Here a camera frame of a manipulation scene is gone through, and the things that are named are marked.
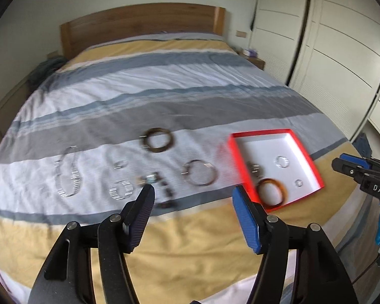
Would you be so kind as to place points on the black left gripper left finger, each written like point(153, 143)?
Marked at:
point(117, 236)

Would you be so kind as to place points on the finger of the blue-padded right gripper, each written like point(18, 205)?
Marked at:
point(367, 163)

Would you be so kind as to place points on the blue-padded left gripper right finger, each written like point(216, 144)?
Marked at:
point(267, 236)

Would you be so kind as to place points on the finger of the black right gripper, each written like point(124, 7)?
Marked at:
point(352, 170)

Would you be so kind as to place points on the thin brown hoop bangle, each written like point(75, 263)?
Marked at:
point(199, 173)

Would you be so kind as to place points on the dark brown wooden bangle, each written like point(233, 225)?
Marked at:
point(157, 140)

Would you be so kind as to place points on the red jewelry box lid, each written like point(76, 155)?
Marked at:
point(277, 154)

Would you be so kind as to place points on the amber tortoiseshell bangle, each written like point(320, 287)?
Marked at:
point(271, 192)

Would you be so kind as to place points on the striped bed duvet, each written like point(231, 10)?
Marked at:
point(73, 153)

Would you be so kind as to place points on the white wardrobe doors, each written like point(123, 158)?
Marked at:
point(326, 50)

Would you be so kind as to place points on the wooden nightstand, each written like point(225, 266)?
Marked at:
point(259, 63)

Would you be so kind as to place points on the purple tissue box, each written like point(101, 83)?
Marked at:
point(252, 53)

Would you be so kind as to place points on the low wooden side shelf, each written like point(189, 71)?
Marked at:
point(11, 104)

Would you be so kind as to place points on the dark blue folded blanket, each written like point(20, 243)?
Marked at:
point(44, 70)

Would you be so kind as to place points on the wooden headboard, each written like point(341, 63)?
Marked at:
point(142, 19)

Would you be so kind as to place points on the wall socket plate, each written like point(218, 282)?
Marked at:
point(241, 34)

